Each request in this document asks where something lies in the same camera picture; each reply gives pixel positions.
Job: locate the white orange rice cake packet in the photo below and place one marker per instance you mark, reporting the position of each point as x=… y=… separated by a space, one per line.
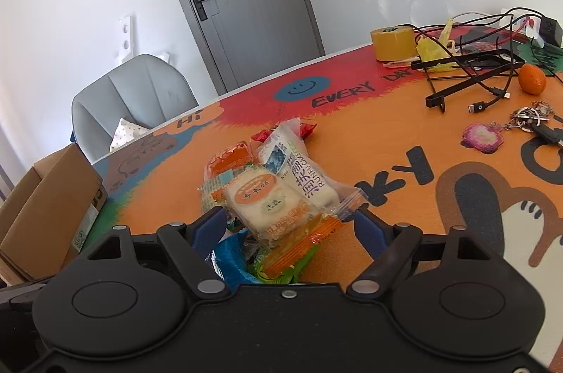
x=264 y=201

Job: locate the grey upholstered chair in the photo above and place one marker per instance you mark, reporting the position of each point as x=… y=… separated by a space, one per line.
x=145 y=91

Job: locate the green printed clear snack packet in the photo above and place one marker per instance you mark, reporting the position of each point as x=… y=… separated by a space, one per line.
x=214 y=189

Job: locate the cardboard box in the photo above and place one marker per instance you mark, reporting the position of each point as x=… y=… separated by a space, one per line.
x=52 y=201

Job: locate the white power adapter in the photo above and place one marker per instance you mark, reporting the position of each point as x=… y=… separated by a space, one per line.
x=533 y=31

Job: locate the colourful printed table mat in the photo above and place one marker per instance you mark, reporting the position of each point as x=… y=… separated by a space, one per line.
x=396 y=126

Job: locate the brown tape roll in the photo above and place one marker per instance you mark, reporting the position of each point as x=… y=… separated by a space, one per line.
x=391 y=45

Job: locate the blue snack packet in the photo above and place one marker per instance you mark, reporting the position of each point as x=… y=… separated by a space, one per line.
x=233 y=263

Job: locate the orange snack packet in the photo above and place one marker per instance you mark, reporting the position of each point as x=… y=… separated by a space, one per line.
x=228 y=157

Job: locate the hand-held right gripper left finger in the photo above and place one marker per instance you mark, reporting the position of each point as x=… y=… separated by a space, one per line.
x=211 y=228

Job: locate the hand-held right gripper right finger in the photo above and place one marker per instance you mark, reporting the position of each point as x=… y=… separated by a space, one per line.
x=368 y=231

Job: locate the grey door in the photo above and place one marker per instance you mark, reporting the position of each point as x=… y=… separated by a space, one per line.
x=246 y=3

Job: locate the black metal stand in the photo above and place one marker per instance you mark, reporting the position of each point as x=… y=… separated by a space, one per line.
x=448 y=91

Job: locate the white dotted pillow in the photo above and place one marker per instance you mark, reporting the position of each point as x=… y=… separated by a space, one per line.
x=125 y=133

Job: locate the bright green snack packet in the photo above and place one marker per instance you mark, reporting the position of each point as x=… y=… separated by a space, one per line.
x=272 y=271

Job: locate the black power adapter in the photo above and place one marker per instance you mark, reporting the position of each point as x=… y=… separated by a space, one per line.
x=552 y=31

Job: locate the bunch of keys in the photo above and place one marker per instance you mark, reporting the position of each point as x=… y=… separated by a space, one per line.
x=528 y=120

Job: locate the yellow plastic bag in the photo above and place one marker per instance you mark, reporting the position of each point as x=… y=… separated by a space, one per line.
x=429 y=49

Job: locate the dark flat pad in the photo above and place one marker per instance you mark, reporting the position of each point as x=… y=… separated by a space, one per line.
x=488 y=38

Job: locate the red snack packet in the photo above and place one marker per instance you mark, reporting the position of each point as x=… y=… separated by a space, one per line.
x=308 y=129

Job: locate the orange tangerine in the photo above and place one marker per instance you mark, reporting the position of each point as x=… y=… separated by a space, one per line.
x=532 y=79

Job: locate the white cake packet blue picture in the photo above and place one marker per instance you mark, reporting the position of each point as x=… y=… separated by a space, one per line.
x=292 y=162

